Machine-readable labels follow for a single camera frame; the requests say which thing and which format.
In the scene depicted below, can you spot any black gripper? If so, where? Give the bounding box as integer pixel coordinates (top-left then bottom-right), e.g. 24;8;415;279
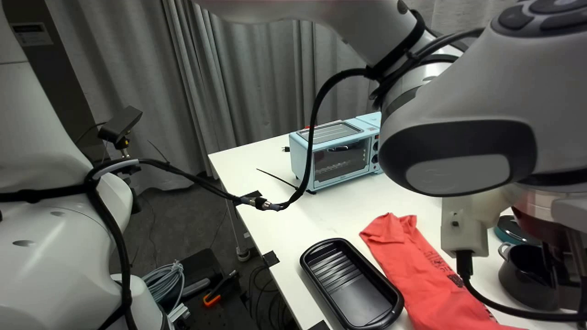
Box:
539;228;587;311

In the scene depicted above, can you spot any orange printed cloth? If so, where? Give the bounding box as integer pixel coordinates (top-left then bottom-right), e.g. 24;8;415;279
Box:
358;212;521;330

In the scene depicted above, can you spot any black pot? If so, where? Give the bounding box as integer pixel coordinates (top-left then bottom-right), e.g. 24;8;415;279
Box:
497;243;570;312

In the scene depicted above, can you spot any black ridged tray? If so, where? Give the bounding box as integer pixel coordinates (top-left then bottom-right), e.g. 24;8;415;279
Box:
299;237;405;330

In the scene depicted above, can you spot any light blue toaster oven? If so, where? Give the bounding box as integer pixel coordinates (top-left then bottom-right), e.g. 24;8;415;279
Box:
286;111;385;195

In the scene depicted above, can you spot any thin black stick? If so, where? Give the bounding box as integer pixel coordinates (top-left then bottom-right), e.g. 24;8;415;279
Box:
255;168;303;193

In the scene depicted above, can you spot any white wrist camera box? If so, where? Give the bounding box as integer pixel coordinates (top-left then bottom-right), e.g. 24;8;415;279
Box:
440;195;499;259

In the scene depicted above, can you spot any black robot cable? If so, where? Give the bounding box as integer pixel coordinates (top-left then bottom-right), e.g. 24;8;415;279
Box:
0;26;587;330

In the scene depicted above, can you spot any orange handled tool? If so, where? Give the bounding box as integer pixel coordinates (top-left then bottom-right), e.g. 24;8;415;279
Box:
202;268;238;309

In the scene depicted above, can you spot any grey cable bundle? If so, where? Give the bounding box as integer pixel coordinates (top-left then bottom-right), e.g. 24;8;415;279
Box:
143;261;189;323

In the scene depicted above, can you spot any black camera on stand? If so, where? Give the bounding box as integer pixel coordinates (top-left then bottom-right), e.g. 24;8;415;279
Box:
95;107;143;158

